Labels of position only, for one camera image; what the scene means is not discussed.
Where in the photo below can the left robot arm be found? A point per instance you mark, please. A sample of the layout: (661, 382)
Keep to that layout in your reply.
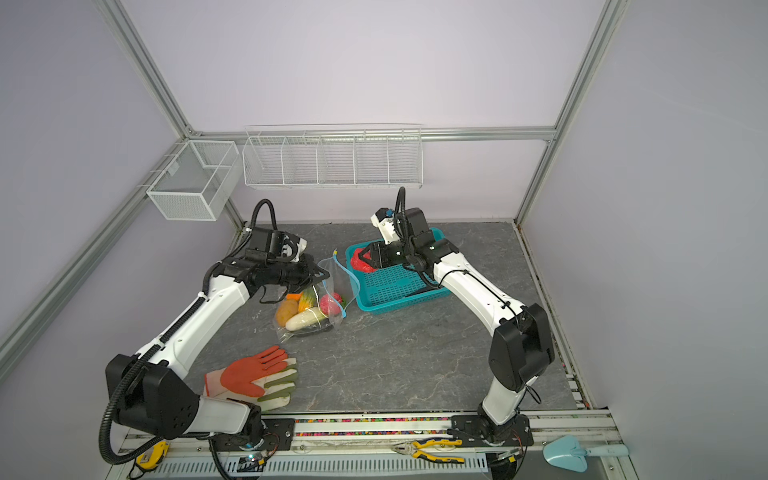
(149, 400)

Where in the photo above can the clear zip top bag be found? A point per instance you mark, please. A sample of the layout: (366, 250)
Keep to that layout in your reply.
(339, 279)

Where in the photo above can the light blue scoop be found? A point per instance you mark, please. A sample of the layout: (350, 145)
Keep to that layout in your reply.
(567, 453)

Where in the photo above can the white slotted cable duct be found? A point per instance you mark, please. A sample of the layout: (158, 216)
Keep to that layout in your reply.
(322, 466)

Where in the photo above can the yellow tape measure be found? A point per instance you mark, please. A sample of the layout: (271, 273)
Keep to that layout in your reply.
(152, 458)

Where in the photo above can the red white work glove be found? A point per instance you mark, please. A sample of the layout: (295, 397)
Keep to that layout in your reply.
(266, 379)

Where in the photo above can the teal plastic basket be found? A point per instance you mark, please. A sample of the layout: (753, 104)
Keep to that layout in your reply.
(389, 289)

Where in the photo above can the white wire shelf basket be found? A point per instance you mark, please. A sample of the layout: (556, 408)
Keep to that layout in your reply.
(333, 156)

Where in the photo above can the white mesh box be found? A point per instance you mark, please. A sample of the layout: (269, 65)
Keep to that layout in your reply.
(198, 181)

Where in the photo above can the small red pepper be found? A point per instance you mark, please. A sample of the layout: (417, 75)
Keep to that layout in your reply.
(359, 261)

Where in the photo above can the yellow handled pliers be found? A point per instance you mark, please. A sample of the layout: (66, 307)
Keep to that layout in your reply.
(427, 450)

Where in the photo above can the pink red round fruit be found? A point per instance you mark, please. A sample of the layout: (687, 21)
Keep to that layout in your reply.
(331, 305)

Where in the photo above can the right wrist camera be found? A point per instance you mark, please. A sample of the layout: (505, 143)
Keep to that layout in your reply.
(383, 220)

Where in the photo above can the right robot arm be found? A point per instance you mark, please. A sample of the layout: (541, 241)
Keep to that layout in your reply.
(521, 338)

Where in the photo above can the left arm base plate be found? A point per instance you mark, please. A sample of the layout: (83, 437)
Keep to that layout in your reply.
(272, 433)

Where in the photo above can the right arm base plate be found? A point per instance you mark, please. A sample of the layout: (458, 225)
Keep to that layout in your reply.
(478, 431)

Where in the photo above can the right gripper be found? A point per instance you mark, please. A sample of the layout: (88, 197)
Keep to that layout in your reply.
(380, 251)

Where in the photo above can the white radish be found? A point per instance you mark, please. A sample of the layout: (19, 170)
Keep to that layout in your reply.
(305, 319)

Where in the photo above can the yellow orange mango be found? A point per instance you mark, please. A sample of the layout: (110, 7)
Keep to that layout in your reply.
(287, 309)

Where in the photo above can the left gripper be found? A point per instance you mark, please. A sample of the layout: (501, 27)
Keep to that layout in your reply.
(309, 268)

